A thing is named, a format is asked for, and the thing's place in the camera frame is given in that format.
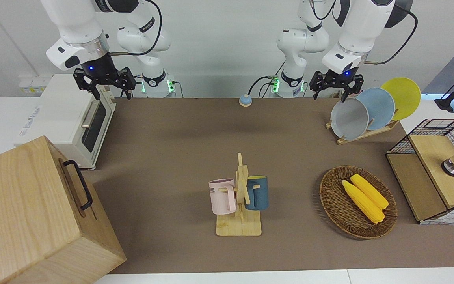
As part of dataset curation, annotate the light blue plate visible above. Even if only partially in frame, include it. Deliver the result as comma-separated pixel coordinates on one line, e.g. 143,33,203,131
356,88,396,131

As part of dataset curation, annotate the yellow plate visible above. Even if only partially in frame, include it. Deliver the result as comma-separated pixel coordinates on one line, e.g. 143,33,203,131
381,77,421,121

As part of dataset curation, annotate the pink mug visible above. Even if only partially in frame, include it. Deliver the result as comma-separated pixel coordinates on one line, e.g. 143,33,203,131
208,178,237,215

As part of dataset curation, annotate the dark blue mug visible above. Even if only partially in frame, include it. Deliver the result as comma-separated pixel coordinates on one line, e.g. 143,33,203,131
245,176,269,211

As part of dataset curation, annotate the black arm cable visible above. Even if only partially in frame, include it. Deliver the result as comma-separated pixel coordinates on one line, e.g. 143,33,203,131
109,0,162,56
363,6,419,65

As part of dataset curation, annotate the brown table mat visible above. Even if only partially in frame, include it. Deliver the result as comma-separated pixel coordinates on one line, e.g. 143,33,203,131
81,97,454,275

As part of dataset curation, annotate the yellow corn cob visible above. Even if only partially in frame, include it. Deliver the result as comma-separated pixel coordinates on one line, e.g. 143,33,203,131
350,174,389,209
342,180,385,224

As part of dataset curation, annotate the wire and wood shelf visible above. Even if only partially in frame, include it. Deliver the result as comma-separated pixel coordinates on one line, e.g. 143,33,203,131
386,118,454,225

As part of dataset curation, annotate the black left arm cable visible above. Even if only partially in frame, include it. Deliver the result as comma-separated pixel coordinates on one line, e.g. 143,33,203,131
363,6,419,65

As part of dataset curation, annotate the gray plate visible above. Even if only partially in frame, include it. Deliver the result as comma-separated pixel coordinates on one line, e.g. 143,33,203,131
330,97,369,140

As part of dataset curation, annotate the brown wicker basket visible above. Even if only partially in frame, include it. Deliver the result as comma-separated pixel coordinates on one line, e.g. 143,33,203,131
320,166,398,240

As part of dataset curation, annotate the wooden drawer cabinet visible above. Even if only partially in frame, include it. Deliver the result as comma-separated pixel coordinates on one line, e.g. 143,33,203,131
0,135,127,284

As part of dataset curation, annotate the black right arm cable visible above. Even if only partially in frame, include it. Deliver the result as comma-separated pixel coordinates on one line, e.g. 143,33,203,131
109,0,162,56

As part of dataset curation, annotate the white toaster oven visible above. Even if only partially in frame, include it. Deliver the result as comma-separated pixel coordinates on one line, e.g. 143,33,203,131
13,74,117,171

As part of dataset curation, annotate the wooden mug tree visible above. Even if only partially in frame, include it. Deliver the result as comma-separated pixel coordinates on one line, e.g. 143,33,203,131
216,153,262,237

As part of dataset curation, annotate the white wall power strip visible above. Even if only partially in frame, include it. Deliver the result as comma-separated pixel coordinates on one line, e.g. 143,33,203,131
19,77,52,95

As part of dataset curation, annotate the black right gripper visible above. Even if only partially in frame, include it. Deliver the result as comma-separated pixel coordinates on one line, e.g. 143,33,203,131
73,53,137,100

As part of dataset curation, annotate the wooden plate rack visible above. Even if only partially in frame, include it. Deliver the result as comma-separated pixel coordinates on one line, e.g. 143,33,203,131
326,118,400,145

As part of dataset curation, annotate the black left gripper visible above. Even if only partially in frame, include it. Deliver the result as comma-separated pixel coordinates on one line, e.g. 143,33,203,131
310,68,364,103

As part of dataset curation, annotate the black cabinet handle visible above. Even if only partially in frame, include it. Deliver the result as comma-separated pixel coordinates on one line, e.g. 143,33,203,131
62,159,93,211

